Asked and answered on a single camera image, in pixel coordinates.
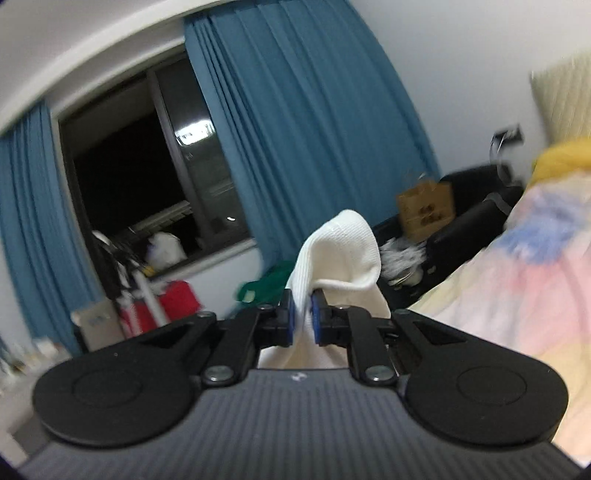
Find yellow cloth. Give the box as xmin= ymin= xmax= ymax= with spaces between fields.
xmin=531 ymin=137 xmax=591 ymax=191

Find white grey cloth pile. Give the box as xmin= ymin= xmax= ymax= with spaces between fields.
xmin=379 ymin=236 xmax=428 ymax=288

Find green clothing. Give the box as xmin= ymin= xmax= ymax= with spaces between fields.
xmin=237 ymin=260 xmax=296 ymax=304

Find pastel blanket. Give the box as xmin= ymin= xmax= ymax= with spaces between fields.
xmin=406 ymin=178 xmax=591 ymax=476

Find black sofa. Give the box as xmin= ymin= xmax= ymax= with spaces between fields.
xmin=373 ymin=165 xmax=525 ymax=301

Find white plastic bag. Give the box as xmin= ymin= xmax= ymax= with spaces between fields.
xmin=145 ymin=231 xmax=188 ymax=271

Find beige ribbed headboard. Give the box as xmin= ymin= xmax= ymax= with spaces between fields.
xmin=529 ymin=54 xmax=591 ymax=149

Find white pants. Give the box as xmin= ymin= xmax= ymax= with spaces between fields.
xmin=259 ymin=210 xmax=393 ymax=370

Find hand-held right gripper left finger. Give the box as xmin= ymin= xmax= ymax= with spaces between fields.
xmin=134 ymin=288 xmax=296 ymax=388

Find cardboard box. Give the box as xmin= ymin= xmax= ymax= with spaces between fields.
xmin=71 ymin=299 xmax=126 ymax=354

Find dark window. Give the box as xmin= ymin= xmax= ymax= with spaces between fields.
xmin=58 ymin=54 xmax=257 ymax=274

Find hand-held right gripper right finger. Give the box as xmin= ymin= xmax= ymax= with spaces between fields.
xmin=310 ymin=288 xmax=467 ymax=388

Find wall socket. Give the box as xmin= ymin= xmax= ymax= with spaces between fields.
xmin=492 ymin=124 xmax=525 ymax=147

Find wide blue curtain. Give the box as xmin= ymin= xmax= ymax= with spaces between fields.
xmin=184 ymin=0 xmax=440 ymax=278

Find red cloth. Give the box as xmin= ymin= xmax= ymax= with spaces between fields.
xmin=117 ymin=279 xmax=205 ymax=336

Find brown paper bag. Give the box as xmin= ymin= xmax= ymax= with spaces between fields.
xmin=397 ymin=180 xmax=456 ymax=243

